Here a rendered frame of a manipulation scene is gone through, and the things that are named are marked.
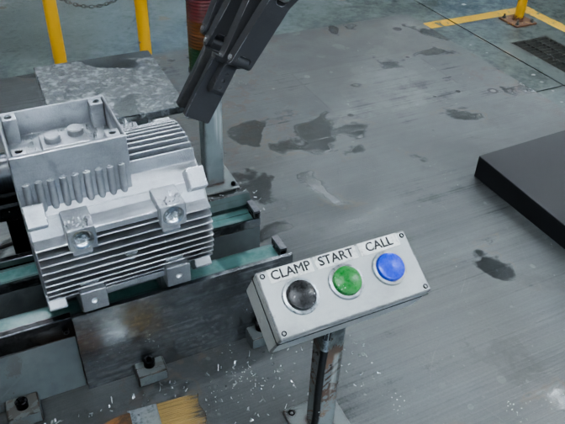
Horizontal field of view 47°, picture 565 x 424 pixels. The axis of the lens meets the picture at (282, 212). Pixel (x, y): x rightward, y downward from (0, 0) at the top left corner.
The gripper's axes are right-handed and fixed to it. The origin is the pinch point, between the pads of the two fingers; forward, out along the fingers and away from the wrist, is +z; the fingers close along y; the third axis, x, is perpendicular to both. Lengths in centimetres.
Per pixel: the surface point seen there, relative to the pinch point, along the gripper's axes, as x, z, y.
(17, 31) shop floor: 59, 104, -331
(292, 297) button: 6.5, 10.4, 20.9
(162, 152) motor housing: 0.9, 10.4, -3.7
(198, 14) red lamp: 12.4, -0.3, -34.1
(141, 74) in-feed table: 20, 20, -62
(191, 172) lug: 3.3, 10.2, 0.0
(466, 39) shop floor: 267, -17, -224
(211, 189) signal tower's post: 29, 28, -33
